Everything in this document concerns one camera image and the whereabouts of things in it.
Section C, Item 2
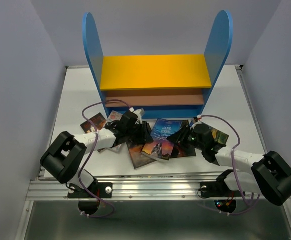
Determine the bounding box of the Jane Eyre book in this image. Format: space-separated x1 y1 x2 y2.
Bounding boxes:
141 118 184 162

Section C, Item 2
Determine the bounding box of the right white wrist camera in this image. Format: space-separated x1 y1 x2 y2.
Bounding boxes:
190 115 202 126

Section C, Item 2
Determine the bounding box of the Little Women book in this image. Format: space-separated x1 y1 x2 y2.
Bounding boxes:
98 110 123 153

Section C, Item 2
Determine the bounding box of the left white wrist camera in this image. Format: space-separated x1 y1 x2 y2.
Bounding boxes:
129 107 145 118

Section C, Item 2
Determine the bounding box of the blue yellow wooden bookshelf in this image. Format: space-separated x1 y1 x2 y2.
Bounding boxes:
82 10 234 119

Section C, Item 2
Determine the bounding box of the brown book far left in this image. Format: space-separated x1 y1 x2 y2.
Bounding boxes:
80 112 106 136

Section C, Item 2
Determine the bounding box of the aluminium mounting rail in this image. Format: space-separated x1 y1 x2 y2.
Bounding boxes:
25 170 290 202

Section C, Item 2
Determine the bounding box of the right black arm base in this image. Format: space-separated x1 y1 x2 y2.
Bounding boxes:
197 181 237 214

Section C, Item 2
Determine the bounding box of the A Tale of Two Cities book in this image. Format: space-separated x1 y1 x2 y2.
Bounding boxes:
126 141 156 170

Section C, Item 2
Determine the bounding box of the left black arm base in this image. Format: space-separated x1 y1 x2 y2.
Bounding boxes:
66 182 113 216

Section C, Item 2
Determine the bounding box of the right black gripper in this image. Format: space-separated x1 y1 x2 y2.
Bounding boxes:
164 124 204 151

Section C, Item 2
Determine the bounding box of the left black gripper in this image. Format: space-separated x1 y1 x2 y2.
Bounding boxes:
125 121 154 144

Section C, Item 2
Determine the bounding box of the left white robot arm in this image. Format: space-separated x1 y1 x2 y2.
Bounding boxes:
40 110 154 199

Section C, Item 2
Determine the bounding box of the Three Days to See book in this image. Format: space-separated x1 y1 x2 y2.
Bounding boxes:
170 120 197 159

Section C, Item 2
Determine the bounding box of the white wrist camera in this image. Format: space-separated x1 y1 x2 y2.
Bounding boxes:
129 107 145 118
190 115 202 126

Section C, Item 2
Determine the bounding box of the Animal Farm book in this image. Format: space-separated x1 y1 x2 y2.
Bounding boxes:
189 122 229 151

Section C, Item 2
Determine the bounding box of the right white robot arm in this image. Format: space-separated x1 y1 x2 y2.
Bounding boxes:
167 123 291 206

